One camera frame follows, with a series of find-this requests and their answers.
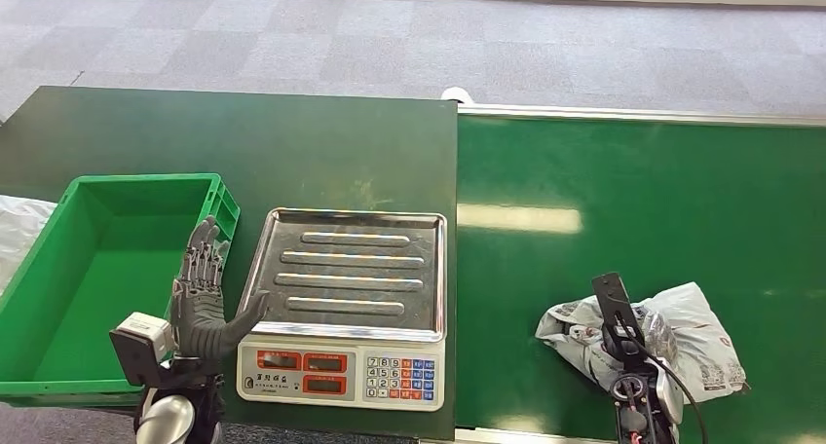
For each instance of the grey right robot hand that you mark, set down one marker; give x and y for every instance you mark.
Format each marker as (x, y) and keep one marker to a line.
(658, 338)

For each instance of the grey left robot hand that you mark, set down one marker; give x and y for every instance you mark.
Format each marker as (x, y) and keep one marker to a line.
(200, 325)

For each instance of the white mailer bag red print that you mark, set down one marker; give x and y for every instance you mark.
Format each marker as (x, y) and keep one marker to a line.
(703, 344)

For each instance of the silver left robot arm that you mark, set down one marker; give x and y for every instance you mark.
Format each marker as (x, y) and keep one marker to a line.
(164, 422)

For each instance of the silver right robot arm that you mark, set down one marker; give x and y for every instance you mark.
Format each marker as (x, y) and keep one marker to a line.
(635, 415)

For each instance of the green conveyor belt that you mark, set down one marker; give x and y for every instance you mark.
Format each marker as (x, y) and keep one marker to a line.
(645, 183)

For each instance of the white round conveyor cap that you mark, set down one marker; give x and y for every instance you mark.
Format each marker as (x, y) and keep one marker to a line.
(457, 95)

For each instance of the green plastic crate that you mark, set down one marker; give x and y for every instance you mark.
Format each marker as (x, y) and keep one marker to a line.
(97, 286)

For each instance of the white electronic scale steel tray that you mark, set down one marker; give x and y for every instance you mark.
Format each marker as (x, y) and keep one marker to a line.
(355, 280)

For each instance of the white plastic bag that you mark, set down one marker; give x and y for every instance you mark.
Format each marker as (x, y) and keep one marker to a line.
(19, 228)

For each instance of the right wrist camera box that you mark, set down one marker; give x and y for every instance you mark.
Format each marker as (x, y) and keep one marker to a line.
(613, 299)

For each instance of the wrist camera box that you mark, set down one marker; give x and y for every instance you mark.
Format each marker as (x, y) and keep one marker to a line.
(613, 299)
(142, 341)

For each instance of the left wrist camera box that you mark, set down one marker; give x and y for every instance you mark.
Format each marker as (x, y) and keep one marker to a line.
(142, 341)

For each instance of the silver conveyor side rail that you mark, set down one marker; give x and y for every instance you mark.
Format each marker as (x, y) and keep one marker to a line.
(645, 114)
(516, 436)

